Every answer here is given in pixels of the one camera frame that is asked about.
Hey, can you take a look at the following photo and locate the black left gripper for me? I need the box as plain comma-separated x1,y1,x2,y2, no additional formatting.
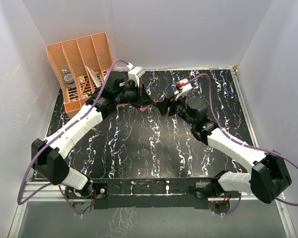
115,81,154,109

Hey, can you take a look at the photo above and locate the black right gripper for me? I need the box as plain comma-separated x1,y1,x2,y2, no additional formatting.
155,91,196,127

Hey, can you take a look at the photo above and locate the pink keyring strap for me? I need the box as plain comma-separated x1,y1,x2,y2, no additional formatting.
140,100,157,111

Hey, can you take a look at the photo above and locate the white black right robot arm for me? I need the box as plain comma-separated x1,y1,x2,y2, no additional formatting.
155,97,292,204

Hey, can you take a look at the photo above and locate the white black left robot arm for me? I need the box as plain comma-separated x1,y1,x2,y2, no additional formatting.
31,66,154,198

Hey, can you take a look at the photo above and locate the white packet in organizer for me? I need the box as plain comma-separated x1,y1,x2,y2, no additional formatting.
85,65,102,88

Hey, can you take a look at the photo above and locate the small white card box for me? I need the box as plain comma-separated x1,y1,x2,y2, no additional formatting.
78,75,86,84

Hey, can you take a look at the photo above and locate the orange plastic file organizer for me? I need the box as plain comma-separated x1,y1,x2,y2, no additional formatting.
46,32,113,118

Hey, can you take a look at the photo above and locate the round grey tin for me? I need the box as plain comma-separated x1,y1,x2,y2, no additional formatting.
64,73,76,89

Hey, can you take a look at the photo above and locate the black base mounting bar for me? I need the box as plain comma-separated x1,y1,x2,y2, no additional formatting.
64,177,241,210

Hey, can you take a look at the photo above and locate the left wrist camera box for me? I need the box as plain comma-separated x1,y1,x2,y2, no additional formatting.
128,66,145,87

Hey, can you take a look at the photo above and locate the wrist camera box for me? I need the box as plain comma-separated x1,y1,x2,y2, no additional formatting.
128,66,145,87
175,78,192,101

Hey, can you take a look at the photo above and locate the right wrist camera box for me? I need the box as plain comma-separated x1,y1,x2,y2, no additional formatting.
175,78,192,101

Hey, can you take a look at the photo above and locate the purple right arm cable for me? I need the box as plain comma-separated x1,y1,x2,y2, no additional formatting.
177,73,298,215

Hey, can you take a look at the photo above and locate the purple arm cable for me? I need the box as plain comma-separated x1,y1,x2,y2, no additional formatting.
177,73,298,215
16,59,134,215

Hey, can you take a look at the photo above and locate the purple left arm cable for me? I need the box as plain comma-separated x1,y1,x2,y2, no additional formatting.
16,59,134,215

